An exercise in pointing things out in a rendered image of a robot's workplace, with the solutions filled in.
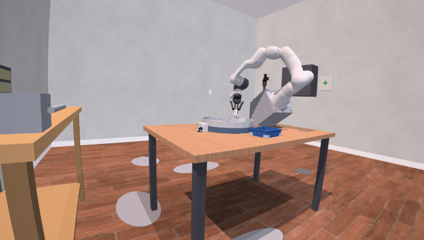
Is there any blue crate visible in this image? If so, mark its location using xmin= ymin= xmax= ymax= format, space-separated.
xmin=249 ymin=126 xmax=282 ymax=139

